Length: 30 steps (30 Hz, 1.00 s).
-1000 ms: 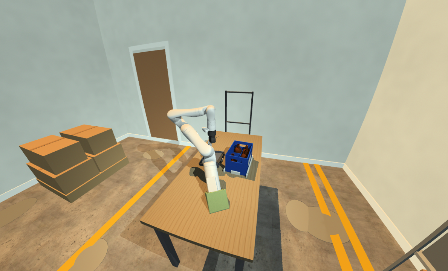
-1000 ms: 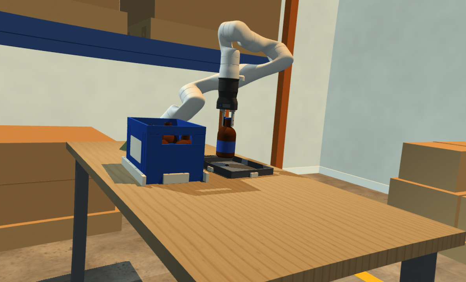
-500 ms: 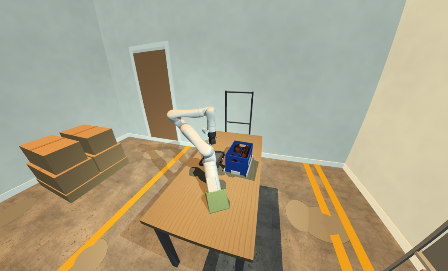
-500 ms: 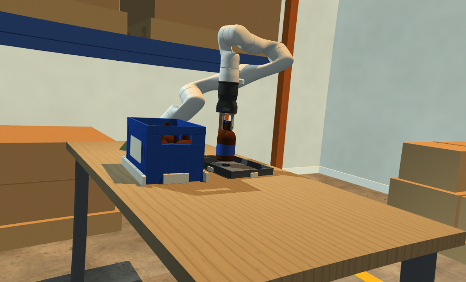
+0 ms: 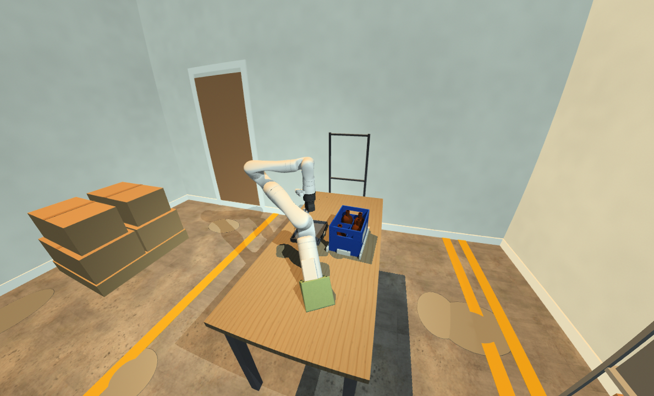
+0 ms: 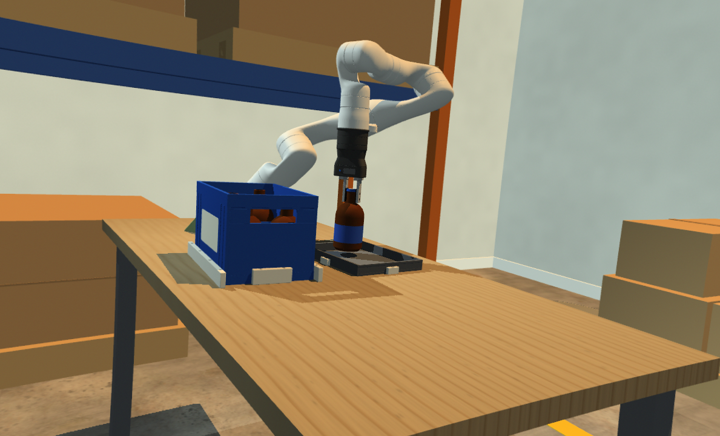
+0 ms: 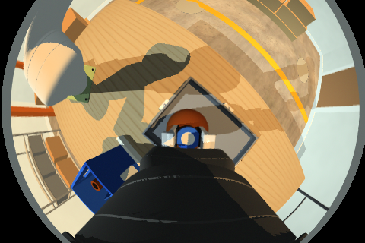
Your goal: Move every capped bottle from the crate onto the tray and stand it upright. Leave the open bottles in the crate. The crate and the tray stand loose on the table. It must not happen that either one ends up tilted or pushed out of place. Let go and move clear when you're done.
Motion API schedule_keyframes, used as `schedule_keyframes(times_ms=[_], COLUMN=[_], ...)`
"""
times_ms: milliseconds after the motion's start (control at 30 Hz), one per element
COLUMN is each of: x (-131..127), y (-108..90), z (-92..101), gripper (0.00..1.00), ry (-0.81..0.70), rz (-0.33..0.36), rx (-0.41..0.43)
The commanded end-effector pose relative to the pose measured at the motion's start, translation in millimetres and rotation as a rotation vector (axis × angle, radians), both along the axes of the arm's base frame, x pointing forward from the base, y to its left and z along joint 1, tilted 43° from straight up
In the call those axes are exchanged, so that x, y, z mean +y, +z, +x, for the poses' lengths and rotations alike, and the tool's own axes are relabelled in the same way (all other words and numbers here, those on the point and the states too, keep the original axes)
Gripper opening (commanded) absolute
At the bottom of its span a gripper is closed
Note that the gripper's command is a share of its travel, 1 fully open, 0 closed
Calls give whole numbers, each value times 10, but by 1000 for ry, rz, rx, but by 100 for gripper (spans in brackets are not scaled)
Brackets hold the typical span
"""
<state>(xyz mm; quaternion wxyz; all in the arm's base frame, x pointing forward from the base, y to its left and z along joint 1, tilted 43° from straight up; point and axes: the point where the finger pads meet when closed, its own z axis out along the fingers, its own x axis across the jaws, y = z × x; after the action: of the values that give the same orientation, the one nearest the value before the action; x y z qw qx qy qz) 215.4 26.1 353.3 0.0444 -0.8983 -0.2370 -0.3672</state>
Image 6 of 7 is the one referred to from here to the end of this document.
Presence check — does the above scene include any blue plastic crate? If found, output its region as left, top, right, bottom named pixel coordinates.
left=195, top=181, right=319, bottom=285

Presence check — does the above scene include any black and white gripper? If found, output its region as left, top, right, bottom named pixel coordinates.
left=334, top=107, right=377, bottom=203

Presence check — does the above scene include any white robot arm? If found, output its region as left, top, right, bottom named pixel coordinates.
left=247, top=41, right=454, bottom=188

